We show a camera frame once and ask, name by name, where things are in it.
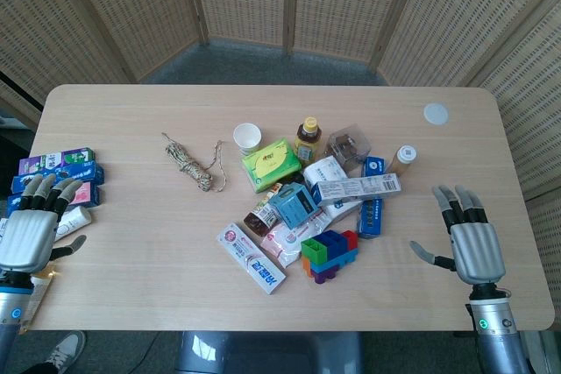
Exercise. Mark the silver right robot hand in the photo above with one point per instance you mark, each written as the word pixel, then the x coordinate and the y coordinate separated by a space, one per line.
pixel 477 251

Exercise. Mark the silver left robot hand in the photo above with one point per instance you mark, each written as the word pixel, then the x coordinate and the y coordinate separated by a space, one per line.
pixel 26 238

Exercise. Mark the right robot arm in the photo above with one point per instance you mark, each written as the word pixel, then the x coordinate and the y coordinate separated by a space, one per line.
pixel 497 332

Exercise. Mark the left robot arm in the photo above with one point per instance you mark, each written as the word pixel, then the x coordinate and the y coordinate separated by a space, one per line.
pixel 13 306

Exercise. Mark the blue small box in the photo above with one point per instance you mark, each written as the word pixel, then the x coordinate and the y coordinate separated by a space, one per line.
pixel 15 204

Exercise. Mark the white tube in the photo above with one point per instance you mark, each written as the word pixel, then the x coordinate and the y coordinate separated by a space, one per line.
pixel 74 218

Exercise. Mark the pink small box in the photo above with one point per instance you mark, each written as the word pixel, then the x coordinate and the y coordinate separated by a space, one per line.
pixel 87 193

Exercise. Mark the purple green carton box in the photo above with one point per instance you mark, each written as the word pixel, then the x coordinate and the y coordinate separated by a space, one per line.
pixel 57 159

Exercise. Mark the blue cookie box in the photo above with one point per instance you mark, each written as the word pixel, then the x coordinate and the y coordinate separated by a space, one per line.
pixel 87 172

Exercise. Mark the long blue box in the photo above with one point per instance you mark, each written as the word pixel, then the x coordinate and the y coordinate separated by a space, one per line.
pixel 372 218

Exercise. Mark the brown bottle white cap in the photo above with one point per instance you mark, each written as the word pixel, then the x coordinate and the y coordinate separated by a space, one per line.
pixel 403 159

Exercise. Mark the grey white sneaker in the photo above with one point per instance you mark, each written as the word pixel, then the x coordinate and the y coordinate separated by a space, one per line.
pixel 66 350

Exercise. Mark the long white barcode box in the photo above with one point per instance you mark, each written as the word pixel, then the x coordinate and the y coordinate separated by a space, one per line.
pixel 359 188

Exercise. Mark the white blue soft packet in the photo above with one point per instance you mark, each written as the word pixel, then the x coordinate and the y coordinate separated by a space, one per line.
pixel 344 209

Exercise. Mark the white round table cap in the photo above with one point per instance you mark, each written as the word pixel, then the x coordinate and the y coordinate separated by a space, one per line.
pixel 436 114

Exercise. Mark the colourful building block stack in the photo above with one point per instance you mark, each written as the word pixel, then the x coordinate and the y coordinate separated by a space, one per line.
pixel 328 256

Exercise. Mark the clear plastic box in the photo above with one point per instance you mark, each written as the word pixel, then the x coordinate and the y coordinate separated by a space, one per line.
pixel 346 148

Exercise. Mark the grey blue cube box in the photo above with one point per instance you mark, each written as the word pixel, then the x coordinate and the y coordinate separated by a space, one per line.
pixel 293 205

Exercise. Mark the pink white pouch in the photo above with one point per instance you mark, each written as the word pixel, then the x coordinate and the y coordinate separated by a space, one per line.
pixel 285 240

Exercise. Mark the yellow capped tea bottle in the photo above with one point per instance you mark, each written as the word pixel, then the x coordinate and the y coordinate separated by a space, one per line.
pixel 307 142

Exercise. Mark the dark brown sauce bottle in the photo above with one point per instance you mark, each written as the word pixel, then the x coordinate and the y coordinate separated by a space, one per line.
pixel 260 218

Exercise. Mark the green tissue pack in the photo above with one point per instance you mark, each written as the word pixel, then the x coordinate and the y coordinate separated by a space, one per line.
pixel 271 166

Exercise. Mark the white red toothpaste box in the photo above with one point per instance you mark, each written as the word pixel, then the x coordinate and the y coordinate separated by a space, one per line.
pixel 250 258

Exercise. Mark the dark grey base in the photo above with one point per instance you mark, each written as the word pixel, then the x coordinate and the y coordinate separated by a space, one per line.
pixel 267 354

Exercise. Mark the white paper cup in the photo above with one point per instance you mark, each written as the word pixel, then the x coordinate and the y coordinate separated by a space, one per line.
pixel 246 139

